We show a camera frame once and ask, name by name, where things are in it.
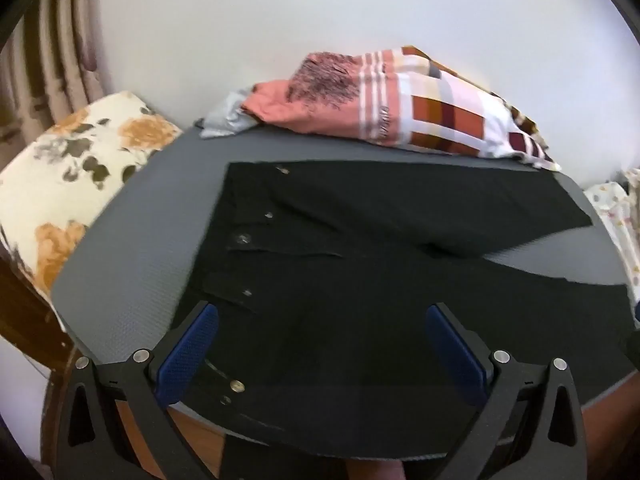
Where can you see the white dotted cloth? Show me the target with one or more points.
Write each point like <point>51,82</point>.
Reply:
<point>615,210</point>

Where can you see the black pants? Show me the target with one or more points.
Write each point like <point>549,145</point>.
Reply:
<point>350,310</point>

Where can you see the light grey cloth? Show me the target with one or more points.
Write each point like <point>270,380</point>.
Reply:
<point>227,115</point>

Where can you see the beige patterned curtain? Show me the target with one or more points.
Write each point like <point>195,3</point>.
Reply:
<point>45,60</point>

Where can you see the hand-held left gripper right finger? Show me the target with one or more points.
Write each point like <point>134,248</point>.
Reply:
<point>457,355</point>

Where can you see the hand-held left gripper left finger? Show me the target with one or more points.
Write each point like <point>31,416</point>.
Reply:
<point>187,355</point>

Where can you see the floral pillow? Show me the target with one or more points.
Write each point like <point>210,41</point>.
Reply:
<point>65,180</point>

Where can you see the grey textured mat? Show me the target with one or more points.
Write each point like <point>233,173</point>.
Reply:
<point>150,220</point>

